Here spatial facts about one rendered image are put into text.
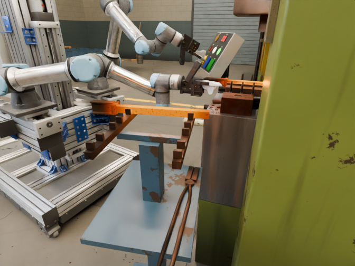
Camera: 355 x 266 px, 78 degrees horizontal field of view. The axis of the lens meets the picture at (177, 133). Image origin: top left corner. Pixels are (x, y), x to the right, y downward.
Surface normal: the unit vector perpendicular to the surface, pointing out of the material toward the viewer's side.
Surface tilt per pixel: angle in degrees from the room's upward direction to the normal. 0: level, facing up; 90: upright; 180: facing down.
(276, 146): 90
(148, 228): 0
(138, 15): 90
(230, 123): 90
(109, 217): 0
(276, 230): 90
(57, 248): 0
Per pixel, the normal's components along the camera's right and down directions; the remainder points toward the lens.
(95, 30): -0.31, 0.40
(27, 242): 0.00, -0.90
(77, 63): 0.18, 0.40
